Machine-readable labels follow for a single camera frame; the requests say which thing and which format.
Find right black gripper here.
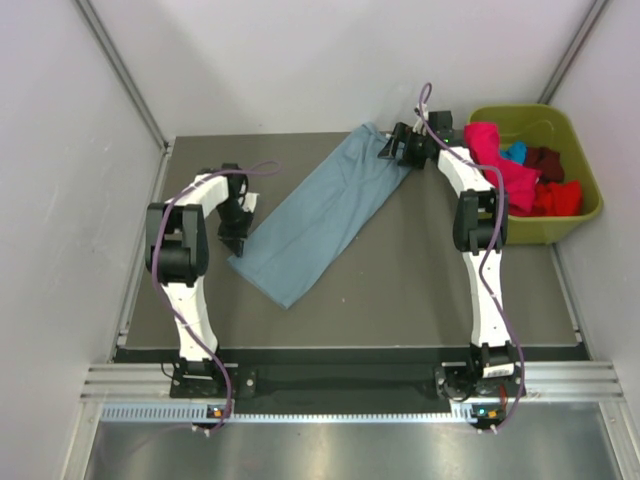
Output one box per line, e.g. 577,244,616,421
376,124,432,171

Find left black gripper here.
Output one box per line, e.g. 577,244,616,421
215,199,255,258

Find light blue t shirt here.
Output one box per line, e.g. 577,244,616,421
228,123,409,309

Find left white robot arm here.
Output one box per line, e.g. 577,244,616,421
145,163,258,398

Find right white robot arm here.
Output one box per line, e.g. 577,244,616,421
378,106,519,402

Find pink t shirt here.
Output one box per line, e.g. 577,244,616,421
463,122,541,216

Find cyan t shirt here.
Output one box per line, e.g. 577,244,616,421
500,141,528,166

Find olive green plastic bin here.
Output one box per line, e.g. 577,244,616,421
468,104,603,245

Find dark maroon t shirt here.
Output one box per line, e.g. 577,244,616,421
524,147,565,184

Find red t shirt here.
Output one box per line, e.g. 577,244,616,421
522,181,583,217

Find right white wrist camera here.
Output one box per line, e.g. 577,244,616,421
412,103,429,136

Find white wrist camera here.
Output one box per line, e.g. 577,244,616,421
240,192,259,214
412,103,429,136

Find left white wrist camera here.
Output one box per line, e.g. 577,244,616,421
240,192,259,214

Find left aluminium corner post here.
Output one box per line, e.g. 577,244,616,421
71,0,169,151

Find aluminium corner post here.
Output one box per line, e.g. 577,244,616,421
537,0,612,105
71,0,169,151

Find right aluminium corner post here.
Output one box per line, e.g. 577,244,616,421
537,0,612,105

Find white slotted cable duct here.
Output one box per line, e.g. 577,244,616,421
101,403,498,424

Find aluminium front rail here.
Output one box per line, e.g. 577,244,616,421
81,361,623,403

